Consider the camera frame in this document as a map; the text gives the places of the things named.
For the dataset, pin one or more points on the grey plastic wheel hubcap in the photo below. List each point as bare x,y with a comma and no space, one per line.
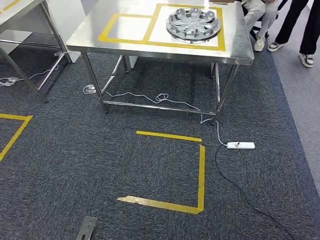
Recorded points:
193,23

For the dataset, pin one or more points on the stainless steel workbench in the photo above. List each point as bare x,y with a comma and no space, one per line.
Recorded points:
232,39
52,26

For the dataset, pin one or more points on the torn yellow floor tape square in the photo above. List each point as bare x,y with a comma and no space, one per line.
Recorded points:
201,172

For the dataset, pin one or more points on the yellow tape rectangles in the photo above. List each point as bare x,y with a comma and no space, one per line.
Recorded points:
147,31

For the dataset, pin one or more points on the white power plug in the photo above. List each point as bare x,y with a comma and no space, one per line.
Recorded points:
89,89

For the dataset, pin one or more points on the white power adapter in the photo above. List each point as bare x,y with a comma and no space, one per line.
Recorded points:
244,145

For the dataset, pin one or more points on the white partition board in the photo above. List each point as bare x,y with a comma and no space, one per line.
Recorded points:
67,20

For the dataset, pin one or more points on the person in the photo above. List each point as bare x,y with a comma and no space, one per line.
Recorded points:
260,16
309,30

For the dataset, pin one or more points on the yellow tape strip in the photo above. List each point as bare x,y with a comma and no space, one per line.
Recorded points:
10,5

